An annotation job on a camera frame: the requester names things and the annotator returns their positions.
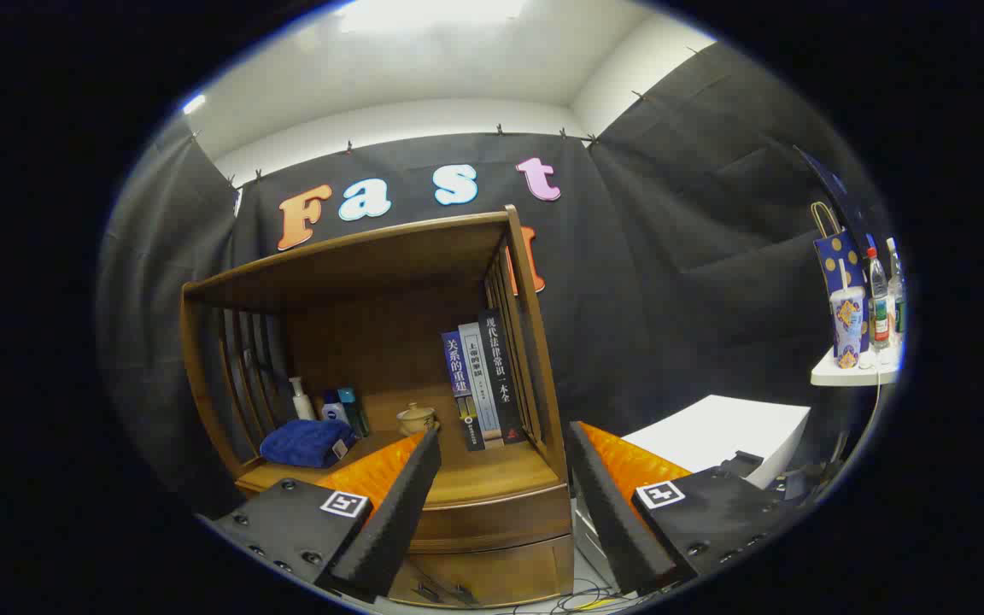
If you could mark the white blue-capped lotion bottle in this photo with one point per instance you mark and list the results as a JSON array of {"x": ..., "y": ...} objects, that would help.
[{"x": 334, "y": 412}]

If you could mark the patterned paper cup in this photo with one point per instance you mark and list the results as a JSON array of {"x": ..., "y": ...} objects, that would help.
[{"x": 847, "y": 329}]

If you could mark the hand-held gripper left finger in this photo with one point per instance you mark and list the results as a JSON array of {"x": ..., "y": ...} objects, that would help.
[{"x": 398, "y": 512}]

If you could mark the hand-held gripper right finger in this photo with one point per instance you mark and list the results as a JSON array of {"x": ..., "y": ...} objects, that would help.
[{"x": 607, "y": 504}]

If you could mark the wooden countertop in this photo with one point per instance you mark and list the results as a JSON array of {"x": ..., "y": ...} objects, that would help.
[{"x": 492, "y": 474}]

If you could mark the red label plastic bottle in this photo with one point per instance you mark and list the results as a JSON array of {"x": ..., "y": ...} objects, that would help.
[{"x": 878, "y": 307}]

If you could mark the white pump bottle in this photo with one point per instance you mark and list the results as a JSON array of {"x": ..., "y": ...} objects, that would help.
[{"x": 301, "y": 406}]

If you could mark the folded blue towel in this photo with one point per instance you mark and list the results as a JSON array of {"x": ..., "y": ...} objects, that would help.
[{"x": 304, "y": 444}]

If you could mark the beige lidded teacup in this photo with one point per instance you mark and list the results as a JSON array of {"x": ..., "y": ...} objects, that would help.
[{"x": 416, "y": 420}]

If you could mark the blue dotted gift bag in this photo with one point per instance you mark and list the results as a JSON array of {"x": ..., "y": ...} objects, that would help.
[{"x": 838, "y": 260}]

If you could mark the teal plastic bottle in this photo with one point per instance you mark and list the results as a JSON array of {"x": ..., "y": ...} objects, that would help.
[{"x": 354, "y": 414}]

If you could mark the white box cabinet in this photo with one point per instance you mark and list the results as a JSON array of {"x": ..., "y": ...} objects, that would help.
[{"x": 723, "y": 427}]

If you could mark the small black box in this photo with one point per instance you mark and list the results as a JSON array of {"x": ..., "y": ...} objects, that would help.
[{"x": 741, "y": 465}]

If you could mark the white side shelf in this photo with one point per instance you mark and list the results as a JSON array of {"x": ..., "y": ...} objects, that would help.
[{"x": 842, "y": 376}]

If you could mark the light grey spine book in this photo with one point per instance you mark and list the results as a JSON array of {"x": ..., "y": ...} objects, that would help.
[{"x": 479, "y": 384}]

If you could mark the brown wooden cabinet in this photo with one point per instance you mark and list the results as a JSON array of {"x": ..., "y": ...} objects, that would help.
[{"x": 372, "y": 256}]

